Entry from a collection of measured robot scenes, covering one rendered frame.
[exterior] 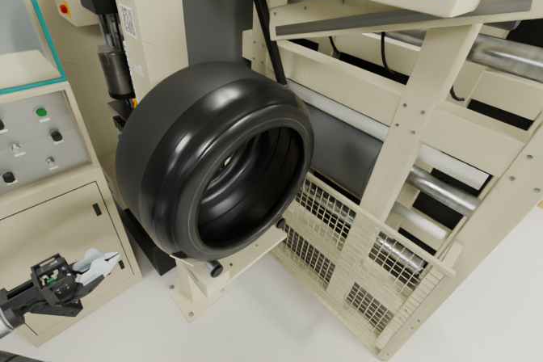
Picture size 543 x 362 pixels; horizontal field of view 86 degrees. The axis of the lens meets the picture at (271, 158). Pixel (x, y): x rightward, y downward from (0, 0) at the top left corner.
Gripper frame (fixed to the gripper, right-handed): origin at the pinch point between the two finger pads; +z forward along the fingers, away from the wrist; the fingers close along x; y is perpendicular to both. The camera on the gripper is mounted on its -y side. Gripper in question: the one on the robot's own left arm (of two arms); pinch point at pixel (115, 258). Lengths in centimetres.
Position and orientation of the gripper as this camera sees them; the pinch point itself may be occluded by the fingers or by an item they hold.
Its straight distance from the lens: 83.4
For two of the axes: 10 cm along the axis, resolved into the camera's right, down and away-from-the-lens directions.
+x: -6.9, -4.9, 5.3
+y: 0.8, -7.8, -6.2
